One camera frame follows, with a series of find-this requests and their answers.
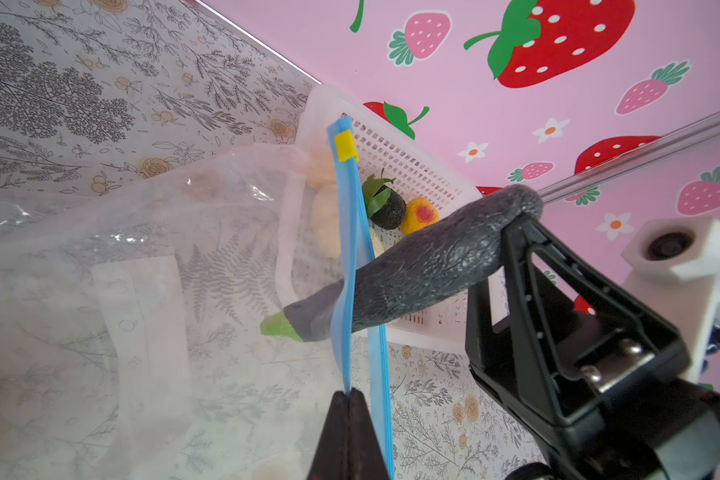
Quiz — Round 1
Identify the dark purple eggplant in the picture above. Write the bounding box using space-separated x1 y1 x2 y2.
260 184 544 344

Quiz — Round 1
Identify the yellow mango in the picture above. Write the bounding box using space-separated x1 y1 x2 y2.
399 197 439 235

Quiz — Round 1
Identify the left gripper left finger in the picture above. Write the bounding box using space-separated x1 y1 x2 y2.
307 390 351 480

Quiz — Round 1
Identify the clear zip bag blue zipper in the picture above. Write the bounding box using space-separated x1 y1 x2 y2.
0 118 392 479

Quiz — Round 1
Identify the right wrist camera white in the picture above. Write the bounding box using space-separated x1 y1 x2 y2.
621 216 720 382

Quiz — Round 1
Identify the dark black avocado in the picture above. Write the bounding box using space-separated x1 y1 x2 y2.
361 172 407 230

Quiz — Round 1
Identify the cream white pear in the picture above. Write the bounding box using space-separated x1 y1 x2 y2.
306 146 341 259

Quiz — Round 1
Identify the yellow bell pepper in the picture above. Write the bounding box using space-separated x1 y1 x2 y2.
369 228 385 258

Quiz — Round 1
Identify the right frame post aluminium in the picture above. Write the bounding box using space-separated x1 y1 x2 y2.
538 112 720 204

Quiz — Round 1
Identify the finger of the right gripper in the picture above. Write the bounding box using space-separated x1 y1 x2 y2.
466 215 690 429

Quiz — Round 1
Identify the white plastic perforated basket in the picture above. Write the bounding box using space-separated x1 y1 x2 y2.
274 83 508 356

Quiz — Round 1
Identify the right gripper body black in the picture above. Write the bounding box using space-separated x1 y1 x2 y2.
503 371 720 479

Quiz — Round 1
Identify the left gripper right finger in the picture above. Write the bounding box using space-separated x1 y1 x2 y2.
349 388 390 480

